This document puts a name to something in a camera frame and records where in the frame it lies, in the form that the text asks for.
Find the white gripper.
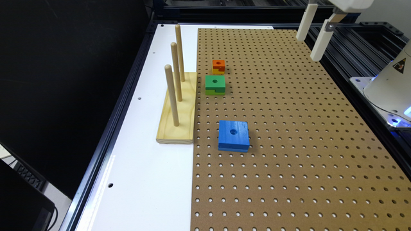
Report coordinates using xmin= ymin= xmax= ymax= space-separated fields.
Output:
xmin=296 ymin=0 xmax=374 ymax=61

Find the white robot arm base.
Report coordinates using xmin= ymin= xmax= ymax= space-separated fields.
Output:
xmin=350 ymin=43 xmax=410 ymax=129

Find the orange wooden block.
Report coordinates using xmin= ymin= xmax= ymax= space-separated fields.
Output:
xmin=213 ymin=60 xmax=225 ymax=72

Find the yellow wooden block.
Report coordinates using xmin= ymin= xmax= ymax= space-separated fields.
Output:
xmin=213 ymin=69 xmax=225 ymax=74

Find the light green wooden block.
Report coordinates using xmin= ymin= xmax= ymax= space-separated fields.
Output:
xmin=205 ymin=89 xmax=225 ymax=95

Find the blue wooden block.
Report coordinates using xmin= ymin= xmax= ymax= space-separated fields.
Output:
xmin=218 ymin=120 xmax=250 ymax=152

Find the brown pegboard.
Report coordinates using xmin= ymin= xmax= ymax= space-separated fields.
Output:
xmin=191 ymin=29 xmax=410 ymax=230

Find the far wooden peg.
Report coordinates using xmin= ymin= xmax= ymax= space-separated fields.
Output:
xmin=175 ymin=24 xmax=185 ymax=82

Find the wooden peg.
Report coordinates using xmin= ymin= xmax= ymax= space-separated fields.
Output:
xmin=175 ymin=24 xmax=185 ymax=82
xmin=171 ymin=42 xmax=182 ymax=101
xmin=164 ymin=64 xmax=179 ymax=126

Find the middle wooden peg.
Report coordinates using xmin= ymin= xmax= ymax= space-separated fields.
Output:
xmin=171 ymin=42 xmax=182 ymax=101

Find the near wooden peg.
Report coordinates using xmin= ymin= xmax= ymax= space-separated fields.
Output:
xmin=164 ymin=64 xmax=179 ymax=126

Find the wooden peg base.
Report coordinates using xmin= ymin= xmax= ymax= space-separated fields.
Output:
xmin=156 ymin=72 xmax=197 ymax=144

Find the black monitor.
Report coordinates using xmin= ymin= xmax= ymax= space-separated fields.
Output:
xmin=0 ymin=161 xmax=54 ymax=231

